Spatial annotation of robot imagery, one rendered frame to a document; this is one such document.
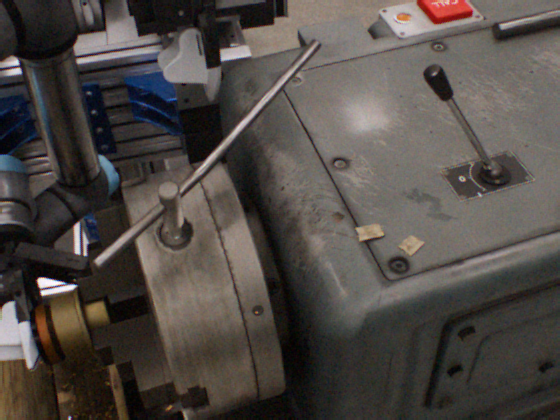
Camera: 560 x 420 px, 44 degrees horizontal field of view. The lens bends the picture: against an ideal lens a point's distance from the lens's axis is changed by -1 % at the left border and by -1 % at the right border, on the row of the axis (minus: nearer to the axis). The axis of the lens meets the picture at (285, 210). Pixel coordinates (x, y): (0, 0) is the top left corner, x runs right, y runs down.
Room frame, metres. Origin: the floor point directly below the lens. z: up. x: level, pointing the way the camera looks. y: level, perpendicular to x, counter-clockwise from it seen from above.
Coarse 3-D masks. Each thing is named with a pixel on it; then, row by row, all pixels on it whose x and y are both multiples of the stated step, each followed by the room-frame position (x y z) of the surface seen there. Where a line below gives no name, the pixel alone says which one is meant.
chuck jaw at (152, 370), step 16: (128, 320) 0.47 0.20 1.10; (144, 320) 0.47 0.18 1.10; (96, 336) 0.45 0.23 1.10; (112, 336) 0.45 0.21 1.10; (128, 336) 0.45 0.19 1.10; (144, 336) 0.45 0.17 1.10; (160, 336) 0.45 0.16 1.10; (96, 352) 0.43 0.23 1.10; (112, 352) 0.43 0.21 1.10; (128, 352) 0.43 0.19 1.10; (144, 352) 0.42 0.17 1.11; (160, 352) 0.42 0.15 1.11; (128, 368) 0.41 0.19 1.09; (144, 368) 0.40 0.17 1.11; (160, 368) 0.40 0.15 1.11; (144, 384) 0.38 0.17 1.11; (160, 384) 0.38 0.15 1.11; (144, 400) 0.37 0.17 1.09; (160, 400) 0.38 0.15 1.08; (192, 400) 0.37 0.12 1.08
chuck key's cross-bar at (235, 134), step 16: (304, 48) 0.64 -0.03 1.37; (304, 64) 0.63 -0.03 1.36; (288, 80) 0.61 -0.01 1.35; (272, 96) 0.59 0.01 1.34; (256, 112) 0.57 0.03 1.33; (240, 128) 0.56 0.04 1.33; (224, 144) 0.54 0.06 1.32; (208, 160) 0.53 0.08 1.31; (192, 176) 0.51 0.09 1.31; (160, 208) 0.47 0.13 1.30; (144, 224) 0.45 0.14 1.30; (128, 240) 0.44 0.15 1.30; (112, 256) 0.42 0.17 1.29
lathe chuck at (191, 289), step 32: (128, 192) 0.57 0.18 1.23; (192, 192) 0.55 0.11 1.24; (160, 224) 0.51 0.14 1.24; (192, 224) 0.51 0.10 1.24; (160, 256) 0.47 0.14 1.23; (192, 256) 0.47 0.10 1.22; (224, 256) 0.47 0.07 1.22; (160, 288) 0.44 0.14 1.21; (192, 288) 0.44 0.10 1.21; (224, 288) 0.44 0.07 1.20; (160, 320) 0.41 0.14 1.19; (192, 320) 0.41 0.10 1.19; (224, 320) 0.42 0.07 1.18; (192, 352) 0.39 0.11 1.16; (224, 352) 0.40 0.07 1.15; (192, 384) 0.37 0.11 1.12; (224, 384) 0.38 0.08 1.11; (256, 384) 0.39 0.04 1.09; (192, 416) 0.37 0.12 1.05
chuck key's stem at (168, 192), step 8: (160, 184) 0.49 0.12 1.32; (168, 184) 0.49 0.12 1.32; (176, 184) 0.49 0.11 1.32; (160, 192) 0.48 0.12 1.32; (168, 192) 0.48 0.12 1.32; (176, 192) 0.48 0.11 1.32; (160, 200) 0.48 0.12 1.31; (168, 200) 0.47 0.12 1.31; (176, 200) 0.48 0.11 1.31; (168, 208) 0.48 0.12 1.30; (176, 208) 0.48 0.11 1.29; (168, 216) 0.48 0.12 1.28; (176, 216) 0.48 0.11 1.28; (168, 224) 0.48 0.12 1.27; (176, 224) 0.48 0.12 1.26; (168, 232) 0.50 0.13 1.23; (176, 232) 0.49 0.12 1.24
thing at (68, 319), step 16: (48, 304) 0.51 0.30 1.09; (64, 304) 0.49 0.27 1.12; (80, 304) 0.48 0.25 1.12; (96, 304) 0.49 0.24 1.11; (32, 320) 0.47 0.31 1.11; (48, 320) 0.47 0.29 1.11; (64, 320) 0.47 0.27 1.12; (80, 320) 0.46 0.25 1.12; (96, 320) 0.47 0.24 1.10; (112, 320) 0.50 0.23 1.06; (48, 336) 0.45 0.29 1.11; (64, 336) 0.45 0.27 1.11; (80, 336) 0.45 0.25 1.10; (48, 352) 0.44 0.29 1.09; (64, 352) 0.44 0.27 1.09; (80, 352) 0.44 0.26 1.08
